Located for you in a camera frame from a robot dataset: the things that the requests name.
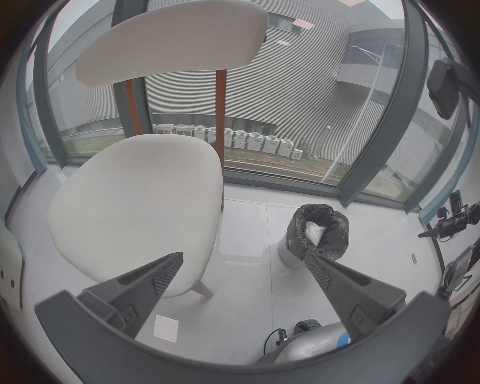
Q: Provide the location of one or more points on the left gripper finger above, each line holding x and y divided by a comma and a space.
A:
131, 296

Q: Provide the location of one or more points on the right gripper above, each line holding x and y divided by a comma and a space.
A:
452, 225

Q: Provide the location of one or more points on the black plastic bag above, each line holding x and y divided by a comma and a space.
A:
335, 240

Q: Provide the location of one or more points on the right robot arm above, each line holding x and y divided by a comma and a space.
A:
463, 262

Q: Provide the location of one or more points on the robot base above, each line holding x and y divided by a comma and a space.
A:
311, 343

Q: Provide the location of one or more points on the white trash bin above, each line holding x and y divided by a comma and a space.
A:
290, 257

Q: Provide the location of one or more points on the crumpled clear plastic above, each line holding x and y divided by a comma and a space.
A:
314, 231

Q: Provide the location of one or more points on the white cushioned wooden chair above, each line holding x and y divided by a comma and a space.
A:
142, 195

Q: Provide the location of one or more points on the window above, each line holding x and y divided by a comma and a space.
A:
393, 131

